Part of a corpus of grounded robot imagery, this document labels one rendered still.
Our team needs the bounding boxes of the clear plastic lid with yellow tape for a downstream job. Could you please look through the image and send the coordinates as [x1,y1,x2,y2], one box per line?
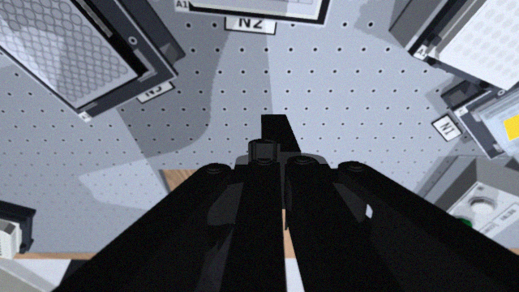
[482,96,519,156]

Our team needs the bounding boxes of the light grey button panel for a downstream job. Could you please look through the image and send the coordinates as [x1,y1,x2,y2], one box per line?
[423,155,519,238]

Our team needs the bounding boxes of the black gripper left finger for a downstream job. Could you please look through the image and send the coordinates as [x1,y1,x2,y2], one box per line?
[51,114,286,292]

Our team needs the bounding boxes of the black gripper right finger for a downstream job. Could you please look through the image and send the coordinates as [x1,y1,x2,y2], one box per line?
[274,114,519,292]

